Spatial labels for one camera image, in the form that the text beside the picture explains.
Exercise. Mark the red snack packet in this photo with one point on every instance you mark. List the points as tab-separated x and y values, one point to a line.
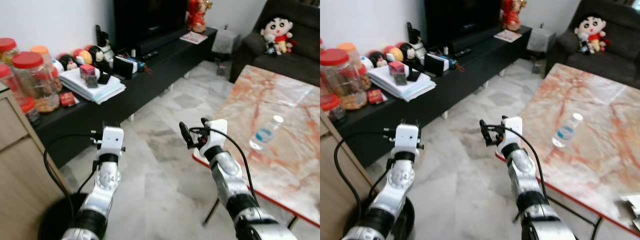
68	99
377	96

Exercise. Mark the white paper stack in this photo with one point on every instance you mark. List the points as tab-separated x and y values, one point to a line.
100	92
410	90

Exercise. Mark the small dark floor item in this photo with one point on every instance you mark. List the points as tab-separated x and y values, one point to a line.
537	66
221	67

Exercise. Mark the long black TV console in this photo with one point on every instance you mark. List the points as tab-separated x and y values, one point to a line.
150	80
465	77

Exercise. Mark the small red lid jar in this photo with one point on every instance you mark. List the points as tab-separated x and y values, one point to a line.
29	111
332	110

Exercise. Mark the small red box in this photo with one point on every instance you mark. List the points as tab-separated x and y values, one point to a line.
87	70
396	67

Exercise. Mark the large red lid snack jar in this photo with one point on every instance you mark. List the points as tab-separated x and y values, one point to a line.
342	80
35	82

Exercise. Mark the black round toy figure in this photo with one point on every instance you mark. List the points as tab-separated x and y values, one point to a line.
378	59
68	62

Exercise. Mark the white black box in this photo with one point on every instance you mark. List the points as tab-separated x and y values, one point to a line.
125	66
436	63

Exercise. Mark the light wood cabinet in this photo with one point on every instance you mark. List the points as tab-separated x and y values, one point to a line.
332	185
20	170

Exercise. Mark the yellow round toy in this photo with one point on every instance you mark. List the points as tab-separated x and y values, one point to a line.
395	54
85	57

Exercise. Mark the black TV remote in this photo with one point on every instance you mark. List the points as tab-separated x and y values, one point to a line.
151	54
462	51

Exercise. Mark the black white toy figure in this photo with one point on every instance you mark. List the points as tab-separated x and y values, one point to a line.
412	51
104	54

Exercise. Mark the grey square box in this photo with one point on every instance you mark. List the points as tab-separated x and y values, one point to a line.
541	39
226	41

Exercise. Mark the black soundbar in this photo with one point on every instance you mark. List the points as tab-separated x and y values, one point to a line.
477	40
165	42

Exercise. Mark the pink booklet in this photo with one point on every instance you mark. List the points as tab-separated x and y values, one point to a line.
507	35
193	37

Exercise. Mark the orange lid plastic jar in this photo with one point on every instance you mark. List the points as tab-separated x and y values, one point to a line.
350	50
42	52

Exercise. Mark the red gold figurine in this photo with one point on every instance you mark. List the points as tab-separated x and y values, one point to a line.
196	16
511	15

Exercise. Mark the dark brown sofa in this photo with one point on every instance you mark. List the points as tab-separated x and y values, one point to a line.
295	62
610	62

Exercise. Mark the black flat television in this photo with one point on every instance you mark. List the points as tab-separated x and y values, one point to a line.
462	17
150	20

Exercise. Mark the cartoon boy plush doll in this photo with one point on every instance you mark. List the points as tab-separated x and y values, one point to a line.
277	34
592	32

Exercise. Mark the red lid plastic jar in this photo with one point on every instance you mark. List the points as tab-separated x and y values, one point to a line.
7	49

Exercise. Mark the white crumpled paper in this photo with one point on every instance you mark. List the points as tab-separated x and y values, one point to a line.
632	207

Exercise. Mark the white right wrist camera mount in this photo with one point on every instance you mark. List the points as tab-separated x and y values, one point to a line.
512	129
216	131

